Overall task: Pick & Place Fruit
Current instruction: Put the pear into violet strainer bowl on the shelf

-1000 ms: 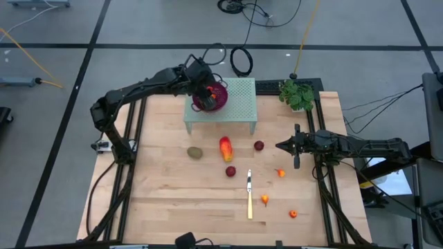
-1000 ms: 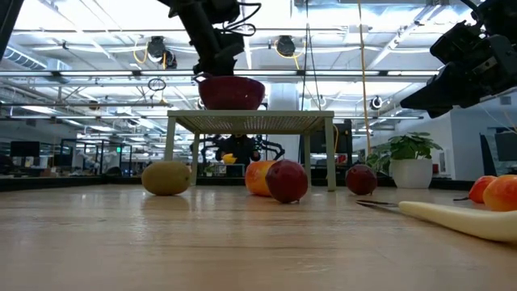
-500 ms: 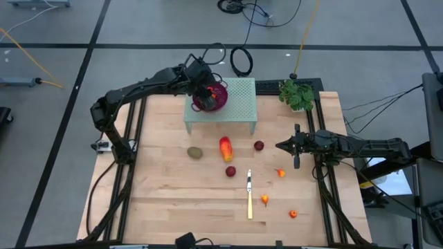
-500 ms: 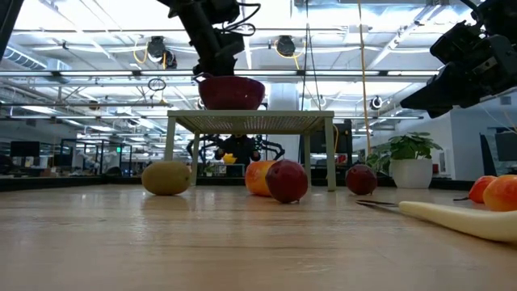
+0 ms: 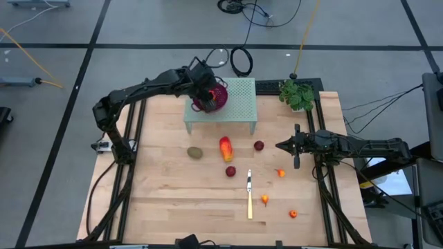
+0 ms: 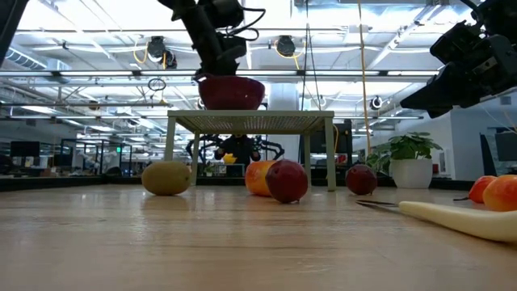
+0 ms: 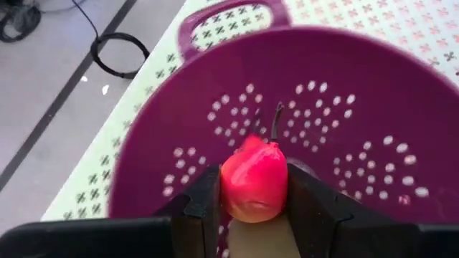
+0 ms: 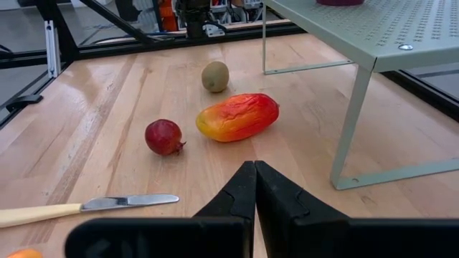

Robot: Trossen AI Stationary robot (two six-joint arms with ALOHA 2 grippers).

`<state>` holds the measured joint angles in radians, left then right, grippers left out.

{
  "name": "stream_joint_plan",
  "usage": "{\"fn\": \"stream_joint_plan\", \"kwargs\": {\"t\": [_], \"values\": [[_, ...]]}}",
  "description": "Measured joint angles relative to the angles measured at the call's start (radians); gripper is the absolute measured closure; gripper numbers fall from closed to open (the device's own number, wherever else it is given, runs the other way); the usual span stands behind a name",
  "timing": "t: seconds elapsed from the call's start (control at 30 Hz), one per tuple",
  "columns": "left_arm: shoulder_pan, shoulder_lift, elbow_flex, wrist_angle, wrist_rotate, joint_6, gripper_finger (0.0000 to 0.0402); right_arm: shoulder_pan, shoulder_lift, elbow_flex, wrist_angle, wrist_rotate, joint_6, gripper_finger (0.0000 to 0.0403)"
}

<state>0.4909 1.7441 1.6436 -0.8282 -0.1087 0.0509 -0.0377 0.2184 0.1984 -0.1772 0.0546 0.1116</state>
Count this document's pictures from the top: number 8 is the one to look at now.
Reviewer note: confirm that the silver frame bracket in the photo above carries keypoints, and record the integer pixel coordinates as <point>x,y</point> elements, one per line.
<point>52,48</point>

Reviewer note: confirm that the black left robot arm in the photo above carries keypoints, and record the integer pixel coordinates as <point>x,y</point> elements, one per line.
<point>195,18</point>

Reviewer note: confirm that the black frame clamp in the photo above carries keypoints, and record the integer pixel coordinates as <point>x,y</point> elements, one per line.
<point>23,101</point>

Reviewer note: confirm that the green perforated metal shelf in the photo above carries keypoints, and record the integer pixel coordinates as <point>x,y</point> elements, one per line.
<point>394,28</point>

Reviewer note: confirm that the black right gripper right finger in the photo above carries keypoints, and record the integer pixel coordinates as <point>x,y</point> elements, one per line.
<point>287,222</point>

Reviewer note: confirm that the dark red pomegranate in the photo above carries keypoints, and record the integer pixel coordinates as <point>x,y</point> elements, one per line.
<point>163,138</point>

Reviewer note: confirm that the storage bin rack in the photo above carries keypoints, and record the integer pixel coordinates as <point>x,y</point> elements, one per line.
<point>166,14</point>

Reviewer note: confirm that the black aluminium table frame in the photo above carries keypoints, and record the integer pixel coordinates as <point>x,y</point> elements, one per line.
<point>59,32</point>

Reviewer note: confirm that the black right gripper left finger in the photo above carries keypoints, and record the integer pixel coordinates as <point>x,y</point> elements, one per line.
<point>229,222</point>

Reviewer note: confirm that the purple plastic colander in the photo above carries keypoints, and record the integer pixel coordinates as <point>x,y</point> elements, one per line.
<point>340,2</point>

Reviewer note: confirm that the brown kiwi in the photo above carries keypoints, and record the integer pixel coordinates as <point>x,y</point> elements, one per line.
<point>215,76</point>

